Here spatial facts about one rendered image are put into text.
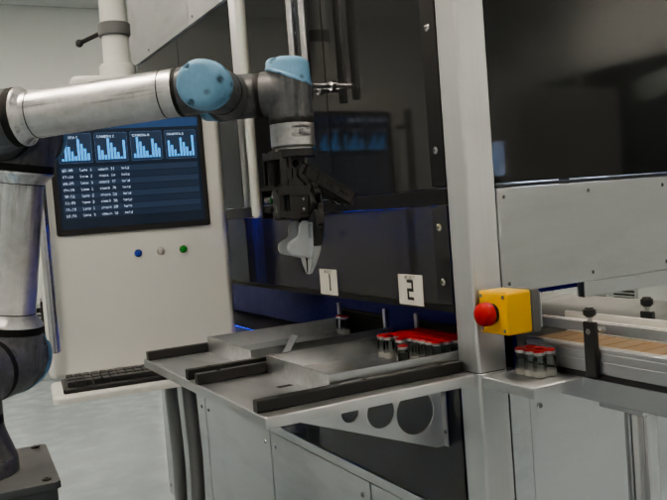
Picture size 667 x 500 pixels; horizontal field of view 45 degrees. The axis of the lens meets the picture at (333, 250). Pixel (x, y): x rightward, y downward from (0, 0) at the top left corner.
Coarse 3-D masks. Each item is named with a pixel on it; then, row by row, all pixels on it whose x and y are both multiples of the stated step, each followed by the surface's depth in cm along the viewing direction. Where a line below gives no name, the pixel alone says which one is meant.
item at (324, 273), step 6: (324, 270) 187; (330, 270) 184; (324, 276) 187; (336, 276) 182; (324, 282) 188; (336, 282) 182; (324, 288) 188; (336, 288) 182; (330, 294) 186; (336, 294) 183
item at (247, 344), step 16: (320, 320) 199; (208, 336) 185; (224, 336) 187; (240, 336) 189; (256, 336) 191; (272, 336) 193; (288, 336) 195; (304, 336) 196; (320, 336) 194; (336, 336) 172; (352, 336) 174; (368, 336) 176; (224, 352) 176; (240, 352) 167; (256, 352) 163; (272, 352) 165
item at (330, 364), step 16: (288, 352) 157; (304, 352) 159; (320, 352) 161; (336, 352) 163; (352, 352) 164; (368, 352) 166; (448, 352) 144; (272, 368) 153; (288, 368) 147; (304, 368) 141; (320, 368) 155; (336, 368) 154; (352, 368) 153; (368, 368) 136; (384, 368) 138; (400, 368) 139; (304, 384) 141; (320, 384) 136
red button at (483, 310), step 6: (480, 306) 132; (486, 306) 131; (492, 306) 132; (474, 312) 133; (480, 312) 132; (486, 312) 131; (492, 312) 131; (474, 318) 134; (480, 318) 132; (486, 318) 131; (492, 318) 131; (480, 324) 132; (486, 324) 132; (492, 324) 132
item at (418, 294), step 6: (402, 276) 158; (408, 276) 156; (414, 276) 154; (420, 276) 152; (402, 282) 158; (414, 282) 154; (420, 282) 152; (402, 288) 158; (408, 288) 156; (414, 288) 154; (420, 288) 153; (402, 294) 158; (414, 294) 155; (420, 294) 153; (402, 300) 159; (408, 300) 157; (414, 300) 155; (420, 300) 153; (420, 306) 153
